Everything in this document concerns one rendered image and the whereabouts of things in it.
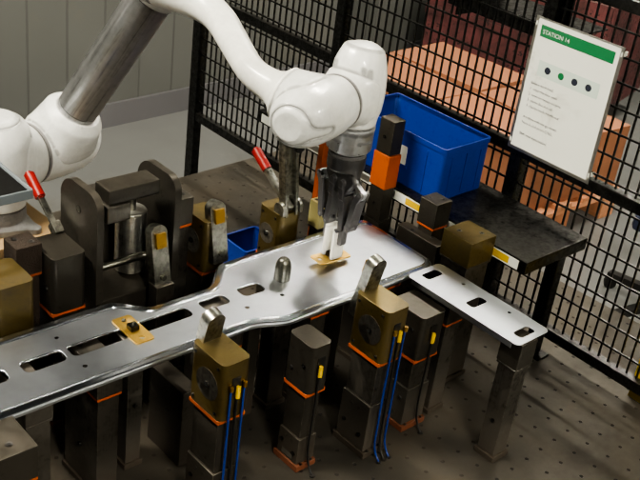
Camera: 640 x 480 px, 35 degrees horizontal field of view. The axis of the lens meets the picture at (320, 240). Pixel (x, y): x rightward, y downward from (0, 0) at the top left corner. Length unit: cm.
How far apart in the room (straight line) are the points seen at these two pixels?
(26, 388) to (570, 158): 125
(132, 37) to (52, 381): 93
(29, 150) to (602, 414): 143
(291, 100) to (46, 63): 316
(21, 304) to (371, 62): 74
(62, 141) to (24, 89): 229
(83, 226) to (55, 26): 293
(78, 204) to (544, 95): 104
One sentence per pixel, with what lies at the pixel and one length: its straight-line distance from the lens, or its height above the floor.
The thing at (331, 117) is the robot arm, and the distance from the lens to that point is 172.
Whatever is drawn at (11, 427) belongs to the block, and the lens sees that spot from 156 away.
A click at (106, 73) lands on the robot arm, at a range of 240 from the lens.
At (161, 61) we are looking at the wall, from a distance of 516.
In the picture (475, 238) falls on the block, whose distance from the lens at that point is 212.
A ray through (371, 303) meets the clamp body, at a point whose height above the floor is 104.
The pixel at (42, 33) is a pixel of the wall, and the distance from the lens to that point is 474.
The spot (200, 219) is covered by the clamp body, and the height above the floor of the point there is 107.
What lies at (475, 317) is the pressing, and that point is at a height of 100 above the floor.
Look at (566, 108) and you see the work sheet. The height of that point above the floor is 129.
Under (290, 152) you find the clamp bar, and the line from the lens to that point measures 208.
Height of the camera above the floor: 203
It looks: 29 degrees down
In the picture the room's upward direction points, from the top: 8 degrees clockwise
